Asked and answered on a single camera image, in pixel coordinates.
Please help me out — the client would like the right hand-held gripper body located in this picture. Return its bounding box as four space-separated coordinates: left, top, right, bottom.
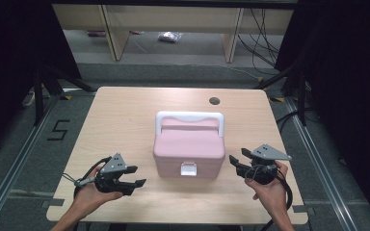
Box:
247 143 293 185

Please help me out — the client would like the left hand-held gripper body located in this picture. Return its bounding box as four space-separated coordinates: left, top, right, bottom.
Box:
94 152 128 193

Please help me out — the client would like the pink storage box white handle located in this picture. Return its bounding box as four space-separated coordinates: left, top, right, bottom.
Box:
152 110 226 180

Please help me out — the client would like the person's right hand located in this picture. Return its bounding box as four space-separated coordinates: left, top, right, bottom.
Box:
244 160 290 219

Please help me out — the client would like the person's left hand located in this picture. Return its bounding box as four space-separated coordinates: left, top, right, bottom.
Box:
71 166 125 217

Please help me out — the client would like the gray tape piece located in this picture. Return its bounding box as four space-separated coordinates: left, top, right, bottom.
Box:
40 198 66 208
291 204 316 216

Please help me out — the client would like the black metal stand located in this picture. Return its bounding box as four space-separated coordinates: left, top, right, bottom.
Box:
33 64 96 127
253 63 308 127

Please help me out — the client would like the black curtain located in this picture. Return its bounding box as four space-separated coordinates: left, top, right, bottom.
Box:
0 0 82 162
274 0 370 222

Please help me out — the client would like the clear plastic bag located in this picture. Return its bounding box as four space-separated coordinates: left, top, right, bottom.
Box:
157 31 184 43

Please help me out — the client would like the wooden shelf unit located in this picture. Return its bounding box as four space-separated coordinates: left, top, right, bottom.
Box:
51 3 295 64

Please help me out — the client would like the gray plug with thin wire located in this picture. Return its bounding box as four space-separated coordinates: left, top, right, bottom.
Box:
62 172 97 188

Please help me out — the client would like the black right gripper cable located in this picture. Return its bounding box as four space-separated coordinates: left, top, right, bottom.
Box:
259 171 294 231

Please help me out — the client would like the metal floor rail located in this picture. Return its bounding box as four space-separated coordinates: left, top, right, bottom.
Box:
284 96 361 231
0 95 63 231

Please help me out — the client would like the white floor cable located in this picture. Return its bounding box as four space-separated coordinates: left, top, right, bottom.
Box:
205 63 262 82

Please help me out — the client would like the bundle of black floor cables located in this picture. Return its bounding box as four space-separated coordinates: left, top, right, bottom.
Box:
236 8 282 77

